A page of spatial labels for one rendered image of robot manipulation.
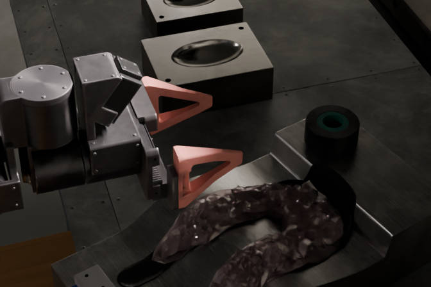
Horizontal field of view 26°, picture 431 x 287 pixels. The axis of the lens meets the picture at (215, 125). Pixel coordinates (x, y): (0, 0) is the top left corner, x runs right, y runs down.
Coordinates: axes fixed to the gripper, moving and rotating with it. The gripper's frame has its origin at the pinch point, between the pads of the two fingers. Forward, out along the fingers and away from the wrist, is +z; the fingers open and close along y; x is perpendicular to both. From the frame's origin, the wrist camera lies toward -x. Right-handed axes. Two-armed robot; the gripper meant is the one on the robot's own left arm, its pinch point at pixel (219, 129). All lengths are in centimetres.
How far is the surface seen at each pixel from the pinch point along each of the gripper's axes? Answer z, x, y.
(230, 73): 20, 32, 51
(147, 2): 13, 33, 79
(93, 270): -12.4, 31.8, 13.3
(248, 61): 24, 32, 53
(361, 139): 31.0, 28.0, 23.5
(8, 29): -4, 120, 210
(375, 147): 32.3, 28.0, 21.2
